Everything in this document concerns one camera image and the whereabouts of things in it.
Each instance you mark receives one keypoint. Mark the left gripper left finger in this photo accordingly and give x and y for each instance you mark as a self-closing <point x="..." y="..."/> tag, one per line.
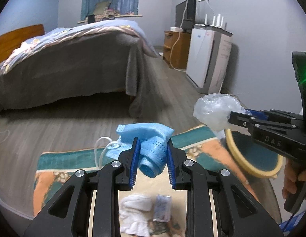
<point x="86" y="196"/>

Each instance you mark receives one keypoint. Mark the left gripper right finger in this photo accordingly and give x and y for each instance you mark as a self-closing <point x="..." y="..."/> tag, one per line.
<point x="217" y="202"/>

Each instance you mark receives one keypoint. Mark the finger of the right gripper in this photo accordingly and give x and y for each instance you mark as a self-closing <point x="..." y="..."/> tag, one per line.
<point x="274" y="118"/>
<point x="239" y="120"/>

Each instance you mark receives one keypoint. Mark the clear plastic bag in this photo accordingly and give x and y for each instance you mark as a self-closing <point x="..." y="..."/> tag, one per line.
<point x="214" y="110"/>

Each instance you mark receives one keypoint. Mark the light blue face mask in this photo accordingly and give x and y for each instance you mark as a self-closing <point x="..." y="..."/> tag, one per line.
<point x="153" y="139"/>

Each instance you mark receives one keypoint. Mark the yellow teal trash bin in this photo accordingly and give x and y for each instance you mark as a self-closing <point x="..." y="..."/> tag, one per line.
<point x="254" y="159"/>

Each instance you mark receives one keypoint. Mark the right hand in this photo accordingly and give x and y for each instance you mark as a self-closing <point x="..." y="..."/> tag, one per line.
<point x="291" y="178"/>

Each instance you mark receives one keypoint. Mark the white crumpled tissue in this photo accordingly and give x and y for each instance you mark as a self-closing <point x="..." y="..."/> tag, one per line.
<point x="132" y="213"/>

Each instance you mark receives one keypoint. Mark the patterned cream teal rug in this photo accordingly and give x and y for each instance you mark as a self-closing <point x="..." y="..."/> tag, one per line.
<point x="200" y="145"/>

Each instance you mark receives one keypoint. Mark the silver medicine sachet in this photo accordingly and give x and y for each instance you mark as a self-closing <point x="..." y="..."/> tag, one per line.
<point x="162" y="208"/>

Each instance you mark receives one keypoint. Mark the white air purifier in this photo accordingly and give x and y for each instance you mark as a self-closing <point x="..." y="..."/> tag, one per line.
<point x="209" y="53"/>

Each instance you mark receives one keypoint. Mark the wooden TV cabinet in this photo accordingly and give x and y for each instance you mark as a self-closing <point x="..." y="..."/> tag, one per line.
<point x="176" y="49"/>

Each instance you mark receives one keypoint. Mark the white wifi router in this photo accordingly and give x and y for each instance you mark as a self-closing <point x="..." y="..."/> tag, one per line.
<point x="215" y="21"/>

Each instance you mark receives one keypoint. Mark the bed with grey blanket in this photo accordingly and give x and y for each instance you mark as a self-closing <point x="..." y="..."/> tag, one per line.
<point x="100" y="57"/>

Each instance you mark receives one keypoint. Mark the black flat television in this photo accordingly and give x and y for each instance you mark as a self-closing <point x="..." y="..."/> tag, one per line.
<point x="185" y="14"/>

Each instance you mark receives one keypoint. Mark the wooden headboard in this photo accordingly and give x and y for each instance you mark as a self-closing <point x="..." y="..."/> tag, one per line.
<point x="13" y="40"/>

